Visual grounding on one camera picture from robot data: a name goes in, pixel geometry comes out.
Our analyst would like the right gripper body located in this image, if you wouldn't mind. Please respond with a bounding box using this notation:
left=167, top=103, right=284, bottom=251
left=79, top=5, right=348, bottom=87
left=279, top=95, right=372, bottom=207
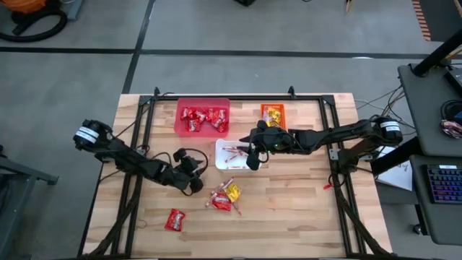
left=252, top=126, right=295, bottom=155

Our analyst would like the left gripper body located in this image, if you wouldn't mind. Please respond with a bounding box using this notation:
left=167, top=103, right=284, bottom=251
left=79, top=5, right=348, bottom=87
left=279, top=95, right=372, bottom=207
left=165, top=158, right=203, bottom=191

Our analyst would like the colourful candy bag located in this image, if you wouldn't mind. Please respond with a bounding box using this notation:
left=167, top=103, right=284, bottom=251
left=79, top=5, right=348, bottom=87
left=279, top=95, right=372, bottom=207
left=439, top=119, right=462, bottom=140

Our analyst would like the orange plastic basket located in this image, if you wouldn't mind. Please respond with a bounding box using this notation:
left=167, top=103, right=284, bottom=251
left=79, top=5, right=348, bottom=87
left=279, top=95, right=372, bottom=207
left=260, top=103, right=287, bottom=131

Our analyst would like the pink plastic bin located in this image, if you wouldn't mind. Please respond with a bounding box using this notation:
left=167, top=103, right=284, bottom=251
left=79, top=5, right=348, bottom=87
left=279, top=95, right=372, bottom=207
left=173, top=97, right=232, bottom=139

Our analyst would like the white plastic bin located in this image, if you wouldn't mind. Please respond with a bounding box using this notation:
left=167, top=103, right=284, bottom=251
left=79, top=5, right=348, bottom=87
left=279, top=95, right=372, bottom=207
left=214, top=138, right=261, bottom=171

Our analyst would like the small white box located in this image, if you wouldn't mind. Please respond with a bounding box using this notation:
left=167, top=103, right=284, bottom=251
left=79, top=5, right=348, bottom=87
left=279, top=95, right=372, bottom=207
left=375, top=145, right=398, bottom=160

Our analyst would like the black slanting pole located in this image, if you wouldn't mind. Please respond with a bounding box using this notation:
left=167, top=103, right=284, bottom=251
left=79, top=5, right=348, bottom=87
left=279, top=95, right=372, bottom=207
left=370, top=136, right=422, bottom=176
left=411, top=29, right=462, bottom=77

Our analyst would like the white paper sheet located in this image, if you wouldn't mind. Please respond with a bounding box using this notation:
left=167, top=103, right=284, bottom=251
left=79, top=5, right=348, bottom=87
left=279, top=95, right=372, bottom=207
left=374, top=158, right=414, bottom=192

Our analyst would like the grey metal table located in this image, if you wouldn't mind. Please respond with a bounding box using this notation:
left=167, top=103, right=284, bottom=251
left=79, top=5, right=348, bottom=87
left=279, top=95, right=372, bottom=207
left=0, top=144, right=59, bottom=260

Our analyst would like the dark grey desk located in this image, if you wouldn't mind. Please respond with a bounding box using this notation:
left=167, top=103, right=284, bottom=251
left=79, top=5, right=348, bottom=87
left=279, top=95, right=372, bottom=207
left=409, top=154, right=462, bottom=247
left=397, top=63, right=462, bottom=158

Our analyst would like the backlit black keyboard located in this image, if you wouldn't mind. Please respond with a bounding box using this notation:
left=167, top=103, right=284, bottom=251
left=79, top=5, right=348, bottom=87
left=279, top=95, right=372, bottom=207
left=426, top=164, right=462, bottom=205

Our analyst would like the black orange-striped floor mat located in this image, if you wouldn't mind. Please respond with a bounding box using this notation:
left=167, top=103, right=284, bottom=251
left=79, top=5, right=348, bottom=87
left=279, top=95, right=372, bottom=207
left=411, top=0, right=462, bottom=43

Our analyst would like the orange shop vacuum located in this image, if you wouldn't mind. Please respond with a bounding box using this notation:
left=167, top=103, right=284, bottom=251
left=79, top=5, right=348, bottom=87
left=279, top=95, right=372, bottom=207
left=0, top=0, right=48, bottom=15

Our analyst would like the black aluminium table frame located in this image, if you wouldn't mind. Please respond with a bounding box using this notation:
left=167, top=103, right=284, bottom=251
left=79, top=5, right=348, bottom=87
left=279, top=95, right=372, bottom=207
left=77, top=86, right=393, bottom=259

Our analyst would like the black vacuum hose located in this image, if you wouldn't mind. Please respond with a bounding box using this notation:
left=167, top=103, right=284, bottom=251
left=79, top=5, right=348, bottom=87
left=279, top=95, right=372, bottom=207
left=0, top=9, right=69, bottom=43

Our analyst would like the black coiled cable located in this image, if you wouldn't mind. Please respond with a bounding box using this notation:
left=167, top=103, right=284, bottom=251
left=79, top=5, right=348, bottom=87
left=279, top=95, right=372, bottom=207
left=440, top=100, right=462, bottom=122

